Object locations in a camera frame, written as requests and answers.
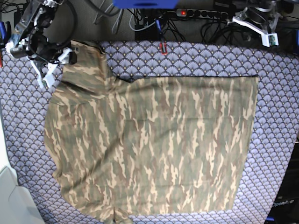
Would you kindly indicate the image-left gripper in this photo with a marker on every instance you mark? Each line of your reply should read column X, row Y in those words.
column 34, row 45

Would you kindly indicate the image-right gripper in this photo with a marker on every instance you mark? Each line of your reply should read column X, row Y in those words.
column 259, row 14

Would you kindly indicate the camouflage T-shirt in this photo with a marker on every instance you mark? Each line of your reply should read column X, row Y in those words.
column 153, row 146

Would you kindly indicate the image-right robot arm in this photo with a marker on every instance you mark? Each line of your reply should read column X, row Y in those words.
column 269, row 37

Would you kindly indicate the image-left robot arm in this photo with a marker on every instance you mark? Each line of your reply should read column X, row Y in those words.
column 39, row 15

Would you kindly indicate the blue fan-pattern table cloth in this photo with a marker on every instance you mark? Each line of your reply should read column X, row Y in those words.
column 24, row 104

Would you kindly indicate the black power strip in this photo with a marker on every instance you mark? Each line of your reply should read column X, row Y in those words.
column 201, row 14

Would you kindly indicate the red black table clamp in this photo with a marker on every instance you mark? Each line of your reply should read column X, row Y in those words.
column 163, row 48

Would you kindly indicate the white plastic bin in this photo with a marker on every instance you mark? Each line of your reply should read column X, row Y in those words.
column 16, row 204

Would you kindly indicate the black OpenArm box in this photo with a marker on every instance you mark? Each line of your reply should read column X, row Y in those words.
column 285, row 209

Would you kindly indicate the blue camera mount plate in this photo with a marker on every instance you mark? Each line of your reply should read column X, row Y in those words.
column 145, row 4

